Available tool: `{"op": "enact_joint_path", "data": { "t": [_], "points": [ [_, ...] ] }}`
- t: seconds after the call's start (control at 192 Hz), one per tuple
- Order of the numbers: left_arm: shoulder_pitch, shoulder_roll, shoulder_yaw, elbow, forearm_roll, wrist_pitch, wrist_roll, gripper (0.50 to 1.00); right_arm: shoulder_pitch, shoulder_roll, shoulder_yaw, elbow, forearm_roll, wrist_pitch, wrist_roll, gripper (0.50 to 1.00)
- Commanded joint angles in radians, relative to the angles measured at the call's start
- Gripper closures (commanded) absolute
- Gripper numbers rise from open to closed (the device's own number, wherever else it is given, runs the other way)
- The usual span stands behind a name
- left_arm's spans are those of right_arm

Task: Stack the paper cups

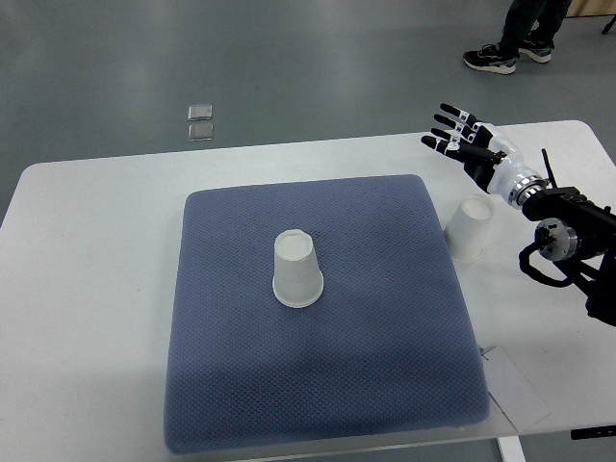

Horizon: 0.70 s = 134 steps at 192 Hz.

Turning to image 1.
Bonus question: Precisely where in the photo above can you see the black sneaker near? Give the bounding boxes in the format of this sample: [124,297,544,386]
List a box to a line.
[463,44,520,75]

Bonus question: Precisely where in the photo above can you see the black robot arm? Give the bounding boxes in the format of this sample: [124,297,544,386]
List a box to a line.
[519,150,615,326]

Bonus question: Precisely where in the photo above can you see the blue mesh cushion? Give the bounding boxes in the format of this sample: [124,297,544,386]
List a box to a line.
[165,174,490,454]

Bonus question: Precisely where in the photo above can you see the white paper cup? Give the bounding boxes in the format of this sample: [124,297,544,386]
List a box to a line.
[272,229,324,309]
[444,194,495,263]

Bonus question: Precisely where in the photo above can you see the white paper cup on cushion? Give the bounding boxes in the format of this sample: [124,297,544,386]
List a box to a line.
[272,229,324,309]

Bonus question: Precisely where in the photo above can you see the white paper tag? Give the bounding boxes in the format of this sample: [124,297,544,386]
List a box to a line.
[481,346,550,432]

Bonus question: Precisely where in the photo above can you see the black tripod foot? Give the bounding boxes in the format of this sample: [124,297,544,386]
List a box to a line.
[601,15,616,35]

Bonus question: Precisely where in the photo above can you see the wooden board corner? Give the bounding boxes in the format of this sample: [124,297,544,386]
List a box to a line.
[567,0,615,17]

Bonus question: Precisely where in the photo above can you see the black sneaker far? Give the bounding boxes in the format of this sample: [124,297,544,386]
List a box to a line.
[519,31,554,64]

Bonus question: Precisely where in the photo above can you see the black sneaker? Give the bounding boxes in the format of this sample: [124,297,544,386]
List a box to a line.
[463,44,520,75]
[519,31,554,64]

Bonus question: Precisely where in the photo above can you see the person's dark trouser legs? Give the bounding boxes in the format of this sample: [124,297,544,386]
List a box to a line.
[499,0,572,53]

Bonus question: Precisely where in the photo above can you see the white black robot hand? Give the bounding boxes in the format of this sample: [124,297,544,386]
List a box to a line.
[421,103,548,209]

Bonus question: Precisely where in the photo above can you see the white table leg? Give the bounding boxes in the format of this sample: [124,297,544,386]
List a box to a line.
[497,436,526,462]

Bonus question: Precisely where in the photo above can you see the black table control panel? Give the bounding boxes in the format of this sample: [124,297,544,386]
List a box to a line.
[570,424,616,441]

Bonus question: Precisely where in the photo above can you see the upper metal floor plate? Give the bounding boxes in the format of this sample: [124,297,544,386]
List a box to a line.
[188,103,213,121]

